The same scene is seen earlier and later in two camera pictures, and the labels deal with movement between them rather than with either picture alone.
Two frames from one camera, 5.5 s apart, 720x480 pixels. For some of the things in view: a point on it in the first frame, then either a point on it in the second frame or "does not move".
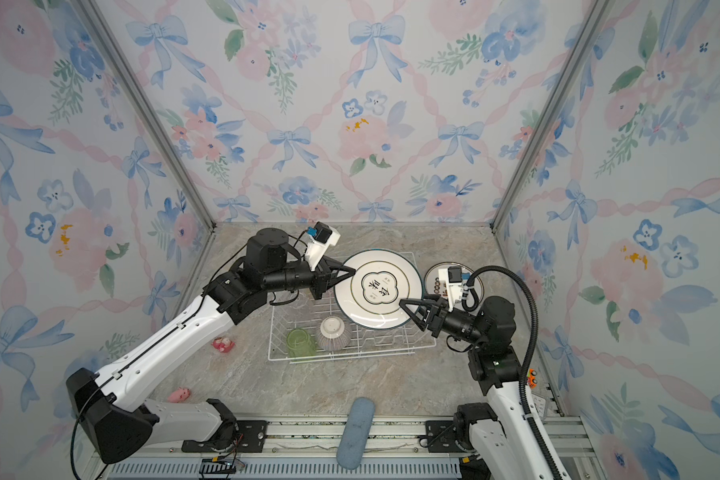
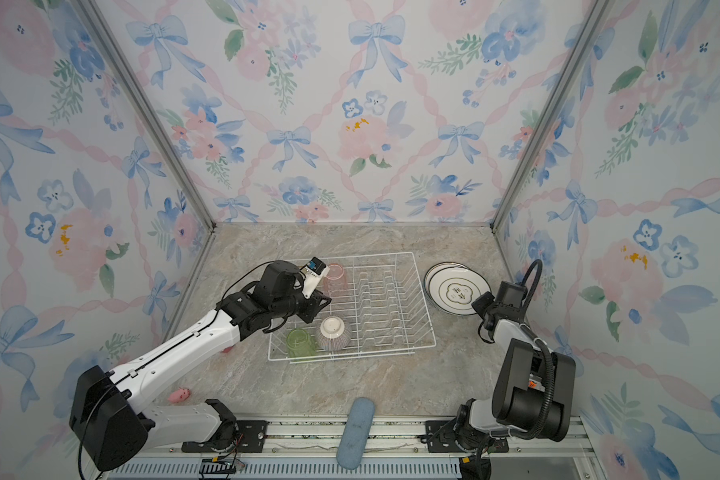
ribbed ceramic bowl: x=333 y=335 does not move
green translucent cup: x=300 y=343 does not move
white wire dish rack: x=360 y=315 does not move
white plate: x=370 y=298 → x=453 y=287
